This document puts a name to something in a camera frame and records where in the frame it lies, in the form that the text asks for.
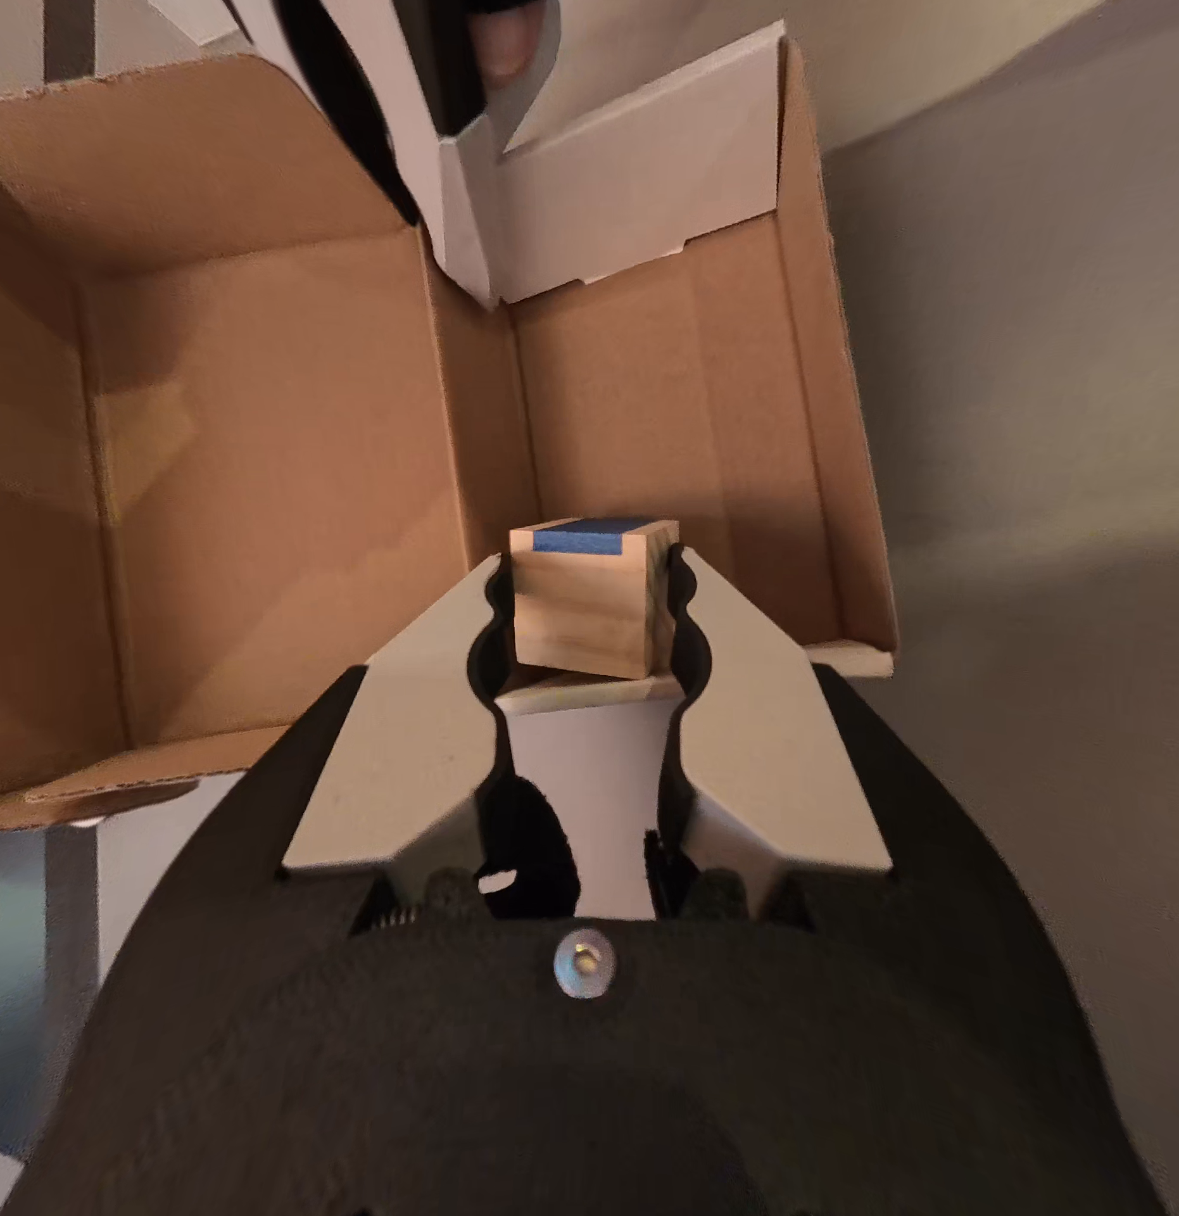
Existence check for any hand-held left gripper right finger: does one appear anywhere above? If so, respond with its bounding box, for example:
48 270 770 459
657 544 896 921

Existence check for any person's right hand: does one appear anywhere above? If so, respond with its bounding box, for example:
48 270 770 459
469 9 542 89

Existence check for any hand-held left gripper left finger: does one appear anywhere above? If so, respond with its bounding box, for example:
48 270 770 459
281 555 516 906

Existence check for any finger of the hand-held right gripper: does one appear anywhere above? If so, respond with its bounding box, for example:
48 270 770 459
404 0 491 134
219 0 424 228

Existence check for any white cardboard box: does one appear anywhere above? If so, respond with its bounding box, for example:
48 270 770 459
0 19 899 837

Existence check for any wooden cube with blue tape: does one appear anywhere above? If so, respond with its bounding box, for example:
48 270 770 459
507 517 681 680

